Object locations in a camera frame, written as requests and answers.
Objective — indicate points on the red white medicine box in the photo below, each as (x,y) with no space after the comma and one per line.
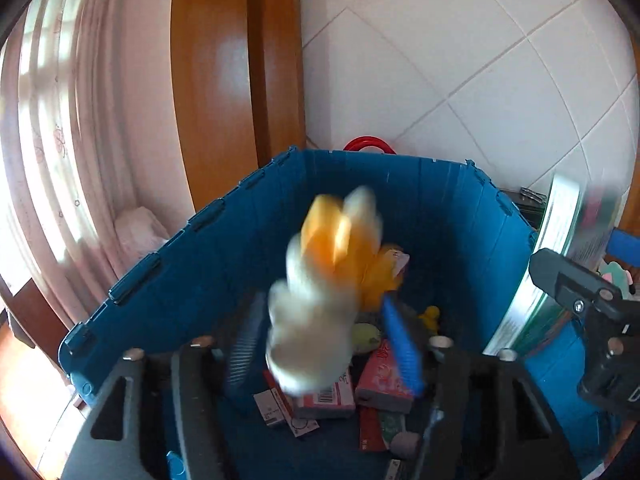
(337,401)

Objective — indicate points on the wooden door frame left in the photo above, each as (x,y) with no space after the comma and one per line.
(237,78)

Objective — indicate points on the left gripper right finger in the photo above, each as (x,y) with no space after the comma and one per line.
(486,418)

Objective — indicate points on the blue plastic storage crate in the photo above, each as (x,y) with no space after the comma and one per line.
(467,243)

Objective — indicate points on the yellow plastic toy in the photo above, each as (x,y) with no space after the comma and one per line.
(430,318)

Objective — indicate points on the pink tissue pack in crate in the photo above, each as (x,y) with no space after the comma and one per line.
(380,385)

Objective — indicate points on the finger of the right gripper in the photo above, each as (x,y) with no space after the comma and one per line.
(610,330)
(623,246)

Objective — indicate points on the metal clip on box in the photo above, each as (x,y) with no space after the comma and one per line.
(532,195)

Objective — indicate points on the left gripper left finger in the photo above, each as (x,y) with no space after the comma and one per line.
(150,405)

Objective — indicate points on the sheer pink curtain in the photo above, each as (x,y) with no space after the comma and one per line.
(64,156)

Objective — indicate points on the black box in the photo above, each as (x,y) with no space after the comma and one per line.
(531,211)

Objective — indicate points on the green round plush in crate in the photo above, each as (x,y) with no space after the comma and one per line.
(366,338)

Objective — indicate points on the white plastic bag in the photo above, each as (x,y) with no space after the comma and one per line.
(139,233)

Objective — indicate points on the white yellow flower plush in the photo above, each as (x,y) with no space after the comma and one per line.
(336,268)

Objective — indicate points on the book with green cover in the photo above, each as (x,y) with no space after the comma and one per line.
(578,221)

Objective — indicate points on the red plastic basket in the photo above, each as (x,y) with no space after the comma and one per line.
(361,143)

